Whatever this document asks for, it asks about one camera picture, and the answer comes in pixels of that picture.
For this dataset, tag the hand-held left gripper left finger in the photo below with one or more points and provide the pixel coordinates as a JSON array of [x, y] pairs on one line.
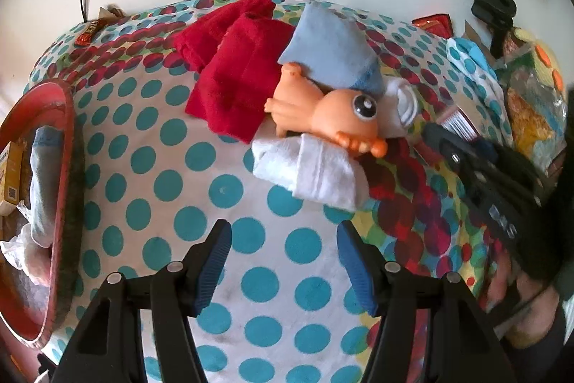
[[214, 268]]

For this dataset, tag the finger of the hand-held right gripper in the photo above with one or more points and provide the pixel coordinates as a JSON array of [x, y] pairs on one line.
[[485, 149], [446, 147]]

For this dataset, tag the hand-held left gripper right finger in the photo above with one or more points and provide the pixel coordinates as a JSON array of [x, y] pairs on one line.
[[355, 264]]

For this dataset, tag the white sock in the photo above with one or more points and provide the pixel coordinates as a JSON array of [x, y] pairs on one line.
[[309, 170], [403, 109], [24, 253]]

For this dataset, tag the orange plastic toy animal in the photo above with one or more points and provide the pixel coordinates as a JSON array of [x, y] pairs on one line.
[[336, 109]]

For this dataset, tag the light blue grey sock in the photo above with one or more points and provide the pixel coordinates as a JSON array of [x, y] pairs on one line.
[[329, 44]]

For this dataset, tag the red lined oval basket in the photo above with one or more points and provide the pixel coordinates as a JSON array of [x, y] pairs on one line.
[[65, 185]]

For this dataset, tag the red towel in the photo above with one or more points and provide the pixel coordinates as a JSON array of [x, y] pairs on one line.
[[233, 73]]

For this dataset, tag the person's right hand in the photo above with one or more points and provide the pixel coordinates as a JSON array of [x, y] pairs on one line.
[[504, 288]]

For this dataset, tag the red and white box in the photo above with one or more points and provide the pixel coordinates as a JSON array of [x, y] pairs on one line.
[[459, 125]]

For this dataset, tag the clear bag of snacks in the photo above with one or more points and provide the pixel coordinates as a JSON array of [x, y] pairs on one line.
[[533, 118]]

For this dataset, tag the white teal dotted cloth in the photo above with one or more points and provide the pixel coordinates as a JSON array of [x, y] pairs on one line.
[[480, 78]]

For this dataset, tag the yellow knitted toy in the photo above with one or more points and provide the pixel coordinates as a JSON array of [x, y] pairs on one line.
[[545, 60]]

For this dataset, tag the brown cardboard piece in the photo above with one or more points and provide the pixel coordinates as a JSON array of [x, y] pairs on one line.
[[475, 35]]

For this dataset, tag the red snack packet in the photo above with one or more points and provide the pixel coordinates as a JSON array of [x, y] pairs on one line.
[[432, 24]]

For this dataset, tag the polka dot blanket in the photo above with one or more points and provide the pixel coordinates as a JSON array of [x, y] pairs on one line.
[[134, 167]]

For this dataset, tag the black desk clamp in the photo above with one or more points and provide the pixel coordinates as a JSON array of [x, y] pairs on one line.
[[493, 6]]

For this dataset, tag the crumpled white sock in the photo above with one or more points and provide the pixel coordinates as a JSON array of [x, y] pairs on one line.
[[24, 253]]

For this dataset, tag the pale blue sock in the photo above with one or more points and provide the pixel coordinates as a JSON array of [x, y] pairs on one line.
[[42, 185]]

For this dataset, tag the yellow cardboard box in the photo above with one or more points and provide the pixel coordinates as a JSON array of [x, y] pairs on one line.
[[10, 176]]

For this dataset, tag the red candy bar wrapper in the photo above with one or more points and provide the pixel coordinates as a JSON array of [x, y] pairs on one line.
[[89, 33]]

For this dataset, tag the brown paper scrap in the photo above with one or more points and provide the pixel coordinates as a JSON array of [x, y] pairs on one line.
[[112, 11]]

